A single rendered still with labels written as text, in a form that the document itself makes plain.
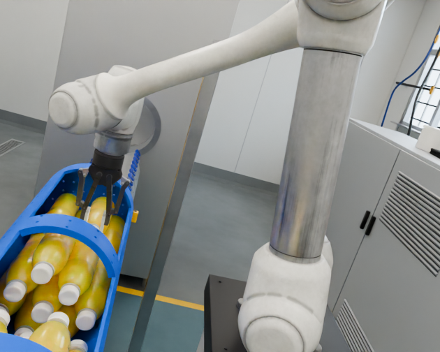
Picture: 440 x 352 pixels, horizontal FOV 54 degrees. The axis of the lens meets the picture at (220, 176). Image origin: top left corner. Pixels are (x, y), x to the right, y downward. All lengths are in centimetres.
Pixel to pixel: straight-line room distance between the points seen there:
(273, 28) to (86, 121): 42
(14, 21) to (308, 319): 568
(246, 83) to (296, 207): 501
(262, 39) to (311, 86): 23
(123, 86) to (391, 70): 548
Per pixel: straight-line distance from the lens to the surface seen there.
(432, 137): 289
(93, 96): 91
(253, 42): 96
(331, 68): 76
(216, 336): 107
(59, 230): 99
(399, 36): 622
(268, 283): 82
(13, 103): 626
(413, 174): 252
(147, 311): 232
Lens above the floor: 168
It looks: 16 degrees down
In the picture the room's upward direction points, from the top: 17 degrees clockwise
